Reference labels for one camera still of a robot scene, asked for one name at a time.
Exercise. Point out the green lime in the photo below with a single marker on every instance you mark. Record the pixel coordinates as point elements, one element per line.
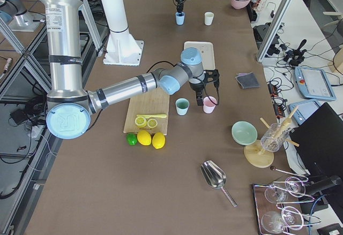
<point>131,139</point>

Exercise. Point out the beige rabbit tray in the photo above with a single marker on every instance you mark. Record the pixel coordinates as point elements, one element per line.
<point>207,52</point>

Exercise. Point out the whole lemon near board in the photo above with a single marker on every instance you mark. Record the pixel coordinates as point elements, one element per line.
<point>158,140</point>

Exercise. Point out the blue cup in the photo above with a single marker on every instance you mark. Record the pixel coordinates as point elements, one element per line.
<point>179,18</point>

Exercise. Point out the lower lemon half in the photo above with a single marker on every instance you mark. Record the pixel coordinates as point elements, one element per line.
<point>140,122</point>

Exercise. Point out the wooden cutting board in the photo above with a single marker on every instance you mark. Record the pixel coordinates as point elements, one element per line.
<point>153,103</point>

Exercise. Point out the metal scoop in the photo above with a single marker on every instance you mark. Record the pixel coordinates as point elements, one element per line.
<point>216,178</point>

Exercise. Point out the glass mug on stand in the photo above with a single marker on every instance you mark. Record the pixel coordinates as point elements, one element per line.
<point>274,137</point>

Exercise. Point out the upper lemon half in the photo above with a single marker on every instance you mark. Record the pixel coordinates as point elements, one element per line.
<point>152,123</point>

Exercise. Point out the black framed mirror tray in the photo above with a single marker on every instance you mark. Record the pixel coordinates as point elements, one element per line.
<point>279,218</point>

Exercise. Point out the yellow plastic knife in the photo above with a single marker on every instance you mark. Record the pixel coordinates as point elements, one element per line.
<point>153,116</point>

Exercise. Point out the grey folded cloth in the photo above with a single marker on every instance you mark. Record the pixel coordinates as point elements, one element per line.
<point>248,81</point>

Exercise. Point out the wooden cup stand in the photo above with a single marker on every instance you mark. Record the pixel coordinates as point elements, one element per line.
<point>260,157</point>

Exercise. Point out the green cup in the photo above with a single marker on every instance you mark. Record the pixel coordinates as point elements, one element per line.
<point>182,106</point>

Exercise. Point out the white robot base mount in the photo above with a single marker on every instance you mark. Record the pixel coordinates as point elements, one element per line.
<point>122,48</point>

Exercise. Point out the blue teach pendant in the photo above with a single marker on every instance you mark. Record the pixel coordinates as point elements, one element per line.
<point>313,83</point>

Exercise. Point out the lemon half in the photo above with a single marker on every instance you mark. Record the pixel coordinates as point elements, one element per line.
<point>152,123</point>
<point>140,122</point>

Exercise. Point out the green bowl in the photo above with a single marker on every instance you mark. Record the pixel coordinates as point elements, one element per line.
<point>244,133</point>

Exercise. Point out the pink cup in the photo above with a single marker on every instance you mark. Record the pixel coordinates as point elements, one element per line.
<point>209,104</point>

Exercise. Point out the cream cup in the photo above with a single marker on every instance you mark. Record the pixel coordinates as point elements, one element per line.
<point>208,18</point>

